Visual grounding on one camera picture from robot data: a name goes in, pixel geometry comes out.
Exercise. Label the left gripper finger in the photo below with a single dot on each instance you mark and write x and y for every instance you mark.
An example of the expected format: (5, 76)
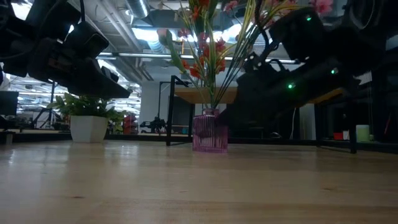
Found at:
(102, 87)
(110, 74)

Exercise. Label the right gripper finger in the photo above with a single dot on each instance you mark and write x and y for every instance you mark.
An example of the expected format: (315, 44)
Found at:
(236, 115)

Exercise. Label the pink ribbed glass vase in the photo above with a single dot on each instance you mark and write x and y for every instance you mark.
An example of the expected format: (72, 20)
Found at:
(210, 133)

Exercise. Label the orange artificial flower bunch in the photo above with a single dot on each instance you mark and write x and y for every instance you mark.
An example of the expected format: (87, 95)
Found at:
(194, 72)

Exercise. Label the pink artificial tulip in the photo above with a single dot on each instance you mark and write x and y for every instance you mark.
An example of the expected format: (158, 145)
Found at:
(174, 56)

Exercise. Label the red artificial flower bunch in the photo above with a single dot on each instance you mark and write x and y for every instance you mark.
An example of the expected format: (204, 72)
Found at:
(202, 37)

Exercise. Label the pink artificial flower bunch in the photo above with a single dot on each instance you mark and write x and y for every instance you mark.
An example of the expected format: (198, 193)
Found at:
(321, 5)

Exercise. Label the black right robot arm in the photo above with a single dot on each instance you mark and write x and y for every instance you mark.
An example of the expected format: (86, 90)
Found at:
(311, 34)

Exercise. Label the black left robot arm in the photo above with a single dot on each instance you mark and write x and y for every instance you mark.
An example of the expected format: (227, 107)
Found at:
(18, 37)

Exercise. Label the raised wooden shelf board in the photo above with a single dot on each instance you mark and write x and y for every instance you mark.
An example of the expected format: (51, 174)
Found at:
(186, 95)

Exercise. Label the black tripod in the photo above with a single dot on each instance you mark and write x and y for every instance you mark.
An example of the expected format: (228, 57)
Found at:
(51, 93)

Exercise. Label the long ceiling light fixture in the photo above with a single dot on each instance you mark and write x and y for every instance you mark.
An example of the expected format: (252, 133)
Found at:
(140, 55)

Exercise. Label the green plant white pot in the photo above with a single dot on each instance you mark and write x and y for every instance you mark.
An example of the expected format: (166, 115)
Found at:
(88, 129)

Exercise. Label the red rack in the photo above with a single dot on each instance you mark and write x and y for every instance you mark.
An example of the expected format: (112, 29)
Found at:
(130, 124)

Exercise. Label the black monitor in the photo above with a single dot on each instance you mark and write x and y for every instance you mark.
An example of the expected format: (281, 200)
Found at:
(8, 102)

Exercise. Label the black background robot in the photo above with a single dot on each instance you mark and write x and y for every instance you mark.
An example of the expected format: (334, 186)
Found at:
(155, 124)

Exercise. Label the red cup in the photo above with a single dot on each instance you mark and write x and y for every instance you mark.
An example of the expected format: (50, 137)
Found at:
(338, 136)

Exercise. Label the light green cup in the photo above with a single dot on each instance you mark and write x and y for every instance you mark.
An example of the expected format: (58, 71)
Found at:
(362, 133)

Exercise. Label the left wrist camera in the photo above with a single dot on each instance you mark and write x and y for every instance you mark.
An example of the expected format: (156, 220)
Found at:
(88, 39)

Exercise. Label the silver air duct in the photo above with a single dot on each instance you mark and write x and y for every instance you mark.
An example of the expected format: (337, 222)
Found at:
(138, 7)

